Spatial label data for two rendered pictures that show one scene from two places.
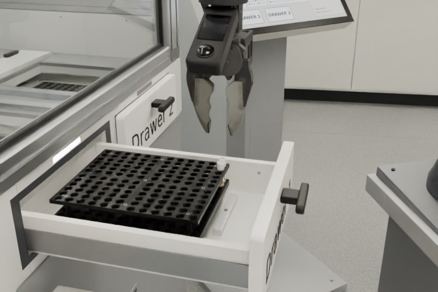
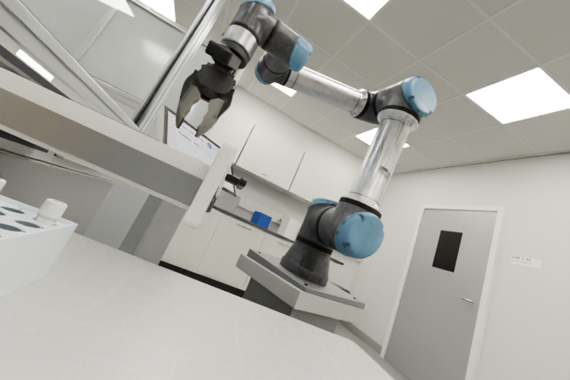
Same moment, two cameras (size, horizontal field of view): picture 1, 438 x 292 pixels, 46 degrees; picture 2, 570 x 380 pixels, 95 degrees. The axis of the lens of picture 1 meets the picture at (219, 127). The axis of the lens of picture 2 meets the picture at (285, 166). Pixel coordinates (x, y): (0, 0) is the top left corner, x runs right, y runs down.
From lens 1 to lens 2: 0.47 m
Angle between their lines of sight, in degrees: 44
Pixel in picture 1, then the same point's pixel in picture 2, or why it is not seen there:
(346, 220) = not seen: hidden behind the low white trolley
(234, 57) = (226, 82)
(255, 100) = (160, 218)
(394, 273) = not seen: hidden behind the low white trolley
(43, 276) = not seen: outside the picture
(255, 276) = (210, 182)
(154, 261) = (91, 146)
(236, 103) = (213, 113)
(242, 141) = (136, 243)
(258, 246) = (229, 151)
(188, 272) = (128, 170)
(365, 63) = (209, 257)
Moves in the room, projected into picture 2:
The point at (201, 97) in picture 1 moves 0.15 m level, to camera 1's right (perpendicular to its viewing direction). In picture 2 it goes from (188, 97) to (253, 136)
